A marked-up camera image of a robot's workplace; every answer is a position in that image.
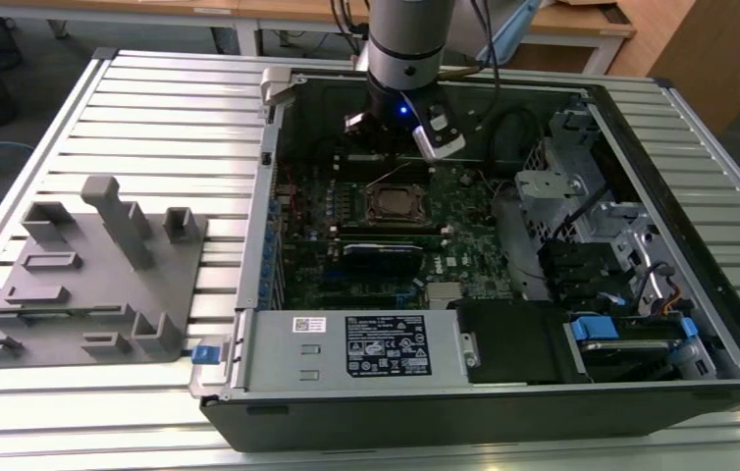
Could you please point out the grey metal drive cage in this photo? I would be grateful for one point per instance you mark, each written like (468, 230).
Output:
(543, 184)

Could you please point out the small square silver CPU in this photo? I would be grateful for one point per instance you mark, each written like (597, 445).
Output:
(394, 200)

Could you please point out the black plastic air shroud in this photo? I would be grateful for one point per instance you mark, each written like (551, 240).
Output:
(506, 343)

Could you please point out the blue case latch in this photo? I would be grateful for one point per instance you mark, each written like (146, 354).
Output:
(206, 355)

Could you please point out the wooden cabinet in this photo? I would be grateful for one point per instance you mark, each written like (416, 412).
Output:
(723, 49)

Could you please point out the silver wrist camera black face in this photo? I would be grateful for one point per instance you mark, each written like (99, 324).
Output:
(440, 132)

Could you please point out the black open PC case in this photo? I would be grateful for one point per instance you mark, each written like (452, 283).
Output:
(409, 427)

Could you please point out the pale blue teach pendant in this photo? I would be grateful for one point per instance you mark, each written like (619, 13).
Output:
(509, 32)

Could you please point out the green motherboard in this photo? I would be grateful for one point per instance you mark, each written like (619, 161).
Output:
(474, 245)

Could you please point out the black plastic fan holder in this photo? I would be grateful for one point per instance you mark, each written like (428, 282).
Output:
(572, 270)

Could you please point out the black RAM slot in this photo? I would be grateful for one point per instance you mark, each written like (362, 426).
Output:
(389, 228)

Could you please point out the grey power supply unit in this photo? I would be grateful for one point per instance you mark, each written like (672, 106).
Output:
(278, 353)

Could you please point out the grey plastic parts rack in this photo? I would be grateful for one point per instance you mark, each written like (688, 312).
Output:
(100, 275)

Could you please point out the silver chipset heatsink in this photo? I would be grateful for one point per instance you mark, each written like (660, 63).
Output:
(445, 292)

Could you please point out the black graphics card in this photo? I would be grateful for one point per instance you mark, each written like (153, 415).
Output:
(382, 262)

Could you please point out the wooden desk white frame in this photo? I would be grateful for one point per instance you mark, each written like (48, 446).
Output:
(147, 7)
(572, 29)

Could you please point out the blue disk carrier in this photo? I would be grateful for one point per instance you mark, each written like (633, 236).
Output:
(595, 329)

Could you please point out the small boxy wrist camera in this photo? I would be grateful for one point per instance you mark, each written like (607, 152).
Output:
(361, 122)

